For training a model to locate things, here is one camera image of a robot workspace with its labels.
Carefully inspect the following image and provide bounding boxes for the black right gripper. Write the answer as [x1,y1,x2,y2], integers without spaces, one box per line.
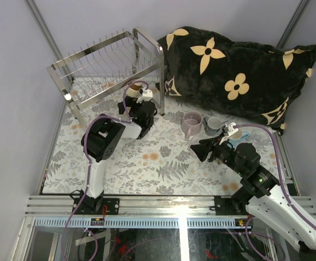
[189,132,245,176]

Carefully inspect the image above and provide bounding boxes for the blue textured square mug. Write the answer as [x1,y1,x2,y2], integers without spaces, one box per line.
[203,117,225,136]

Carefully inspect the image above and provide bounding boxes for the pink ribbed ceramic mug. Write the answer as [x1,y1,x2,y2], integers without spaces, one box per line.
[181,111,203,140]

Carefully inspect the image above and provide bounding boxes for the light blue ceramic mug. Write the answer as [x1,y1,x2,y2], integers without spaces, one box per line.
[229,129,250,147]

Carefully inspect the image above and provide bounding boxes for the steel two-tier dish rack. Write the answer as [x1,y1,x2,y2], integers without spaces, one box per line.
[47,27,165,129]

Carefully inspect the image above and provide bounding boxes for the clear faceted drinking glass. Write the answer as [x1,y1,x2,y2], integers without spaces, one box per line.
[250,129,270,146]

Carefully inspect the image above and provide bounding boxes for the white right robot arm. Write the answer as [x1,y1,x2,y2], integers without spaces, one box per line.
[190,137,316,260]

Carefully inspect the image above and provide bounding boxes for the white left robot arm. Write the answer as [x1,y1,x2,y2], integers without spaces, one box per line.
[74,101,157,215]

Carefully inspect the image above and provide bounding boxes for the floral patterned table mat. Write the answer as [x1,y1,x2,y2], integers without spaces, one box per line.
[40,77,292,196]

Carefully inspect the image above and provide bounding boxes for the black floral plush pillow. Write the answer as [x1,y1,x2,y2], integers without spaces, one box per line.
[158,26,316,134]

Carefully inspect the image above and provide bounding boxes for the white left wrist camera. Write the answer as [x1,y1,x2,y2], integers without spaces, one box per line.
[136,89,153,103]

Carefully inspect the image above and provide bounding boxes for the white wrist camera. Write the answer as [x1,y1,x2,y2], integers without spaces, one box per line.
[136,89,153,103]
[219,122,238,145]

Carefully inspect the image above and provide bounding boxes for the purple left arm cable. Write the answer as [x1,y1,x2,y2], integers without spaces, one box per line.
[60,80,148,261]

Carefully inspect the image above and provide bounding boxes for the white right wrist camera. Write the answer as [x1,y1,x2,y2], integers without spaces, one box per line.
[219,122,238,145]

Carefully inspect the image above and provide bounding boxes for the aluminium front rail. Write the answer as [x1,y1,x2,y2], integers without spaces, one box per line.
[24,194,316,229]

